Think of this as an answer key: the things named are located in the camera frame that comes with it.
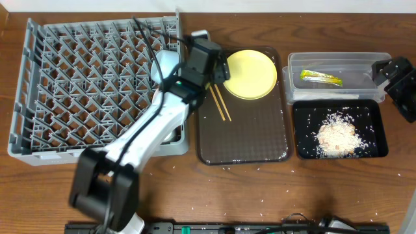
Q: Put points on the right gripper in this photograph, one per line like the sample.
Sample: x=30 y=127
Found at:
x=398 y=64

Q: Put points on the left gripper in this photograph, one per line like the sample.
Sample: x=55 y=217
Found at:
x=222 y=69

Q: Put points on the light blue bowl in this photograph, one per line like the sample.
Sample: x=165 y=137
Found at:
x=167 y=61

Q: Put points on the yellow plate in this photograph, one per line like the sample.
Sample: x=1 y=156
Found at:
x=252 y=74

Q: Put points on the yellow green wrapper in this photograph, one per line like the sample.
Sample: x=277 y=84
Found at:
x=317 y=77

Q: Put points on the pink white bowl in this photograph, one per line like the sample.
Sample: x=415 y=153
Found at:
x=155 y=95

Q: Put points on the white green cup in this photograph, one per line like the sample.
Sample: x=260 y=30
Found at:
x=171 y=137

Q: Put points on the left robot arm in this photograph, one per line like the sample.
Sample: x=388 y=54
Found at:
x=106 y=182

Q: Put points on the black waste tray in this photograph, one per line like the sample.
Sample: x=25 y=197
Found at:
x=308 y=117

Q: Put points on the rice food waste pile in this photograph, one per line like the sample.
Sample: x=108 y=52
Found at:
x=338 y=137

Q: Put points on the grey dishwasher rack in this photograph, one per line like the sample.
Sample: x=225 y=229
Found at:
x=84 y=84

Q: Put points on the clear plastic bin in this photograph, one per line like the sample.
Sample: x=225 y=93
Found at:
x=353 y=68

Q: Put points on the brown serving tray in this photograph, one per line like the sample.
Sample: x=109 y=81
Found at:
x=260 y=130

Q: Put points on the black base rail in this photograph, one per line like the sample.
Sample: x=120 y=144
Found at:
x=170 y=228

